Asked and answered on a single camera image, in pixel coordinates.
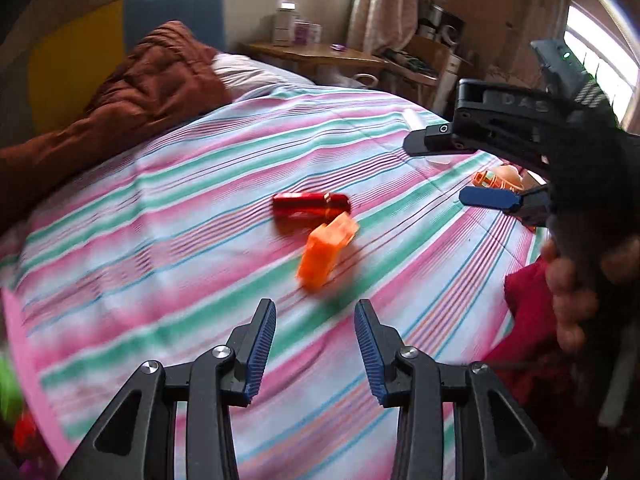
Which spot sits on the pink patterned curtain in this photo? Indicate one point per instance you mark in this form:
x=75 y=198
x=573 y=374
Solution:
x=380 y=5

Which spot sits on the white pillow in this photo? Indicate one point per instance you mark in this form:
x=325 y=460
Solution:
x=250 y=75

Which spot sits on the purple box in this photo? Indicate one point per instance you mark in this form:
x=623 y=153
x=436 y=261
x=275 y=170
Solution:
x=306 y=34

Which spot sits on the cluttered wooden shelf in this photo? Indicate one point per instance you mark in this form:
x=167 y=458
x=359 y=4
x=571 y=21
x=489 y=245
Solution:
x=430 y=50

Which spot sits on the red cylinder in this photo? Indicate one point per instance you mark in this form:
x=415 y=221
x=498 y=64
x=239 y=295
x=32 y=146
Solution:
x=310 y=205

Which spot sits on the red cloth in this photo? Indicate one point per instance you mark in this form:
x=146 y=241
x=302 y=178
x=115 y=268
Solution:
x=530 y=310

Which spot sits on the white box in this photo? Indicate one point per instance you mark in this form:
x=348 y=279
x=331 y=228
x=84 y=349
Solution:
x=285 y=25

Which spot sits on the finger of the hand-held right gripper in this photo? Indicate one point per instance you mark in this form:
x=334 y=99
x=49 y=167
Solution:
x=430 y=141
x=490 y=199

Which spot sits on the person's right hand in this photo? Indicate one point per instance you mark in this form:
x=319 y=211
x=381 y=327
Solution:
x=570 y=305

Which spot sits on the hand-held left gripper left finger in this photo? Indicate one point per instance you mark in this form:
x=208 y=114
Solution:
x=260 y=355

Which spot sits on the wooden desk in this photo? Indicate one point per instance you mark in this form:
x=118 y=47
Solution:
x=310 y=55

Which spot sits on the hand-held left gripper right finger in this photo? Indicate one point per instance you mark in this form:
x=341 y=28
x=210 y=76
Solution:
x=372 y=355

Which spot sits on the brown quilt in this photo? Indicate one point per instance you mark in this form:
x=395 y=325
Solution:
x=150 y=85

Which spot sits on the small purple object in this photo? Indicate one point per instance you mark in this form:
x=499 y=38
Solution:
x=339 y=47

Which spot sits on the small side window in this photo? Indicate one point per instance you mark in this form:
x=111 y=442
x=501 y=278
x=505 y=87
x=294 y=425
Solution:
x=600 y=50

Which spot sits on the grey yellow blue headboard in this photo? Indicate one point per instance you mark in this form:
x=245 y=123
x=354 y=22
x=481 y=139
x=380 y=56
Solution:
x=75 y=60

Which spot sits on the orange plastic box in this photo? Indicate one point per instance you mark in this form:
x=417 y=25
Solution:
x=325 y=250

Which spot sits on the orange and peach toy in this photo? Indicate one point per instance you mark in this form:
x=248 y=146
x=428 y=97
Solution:
x=505 y=177

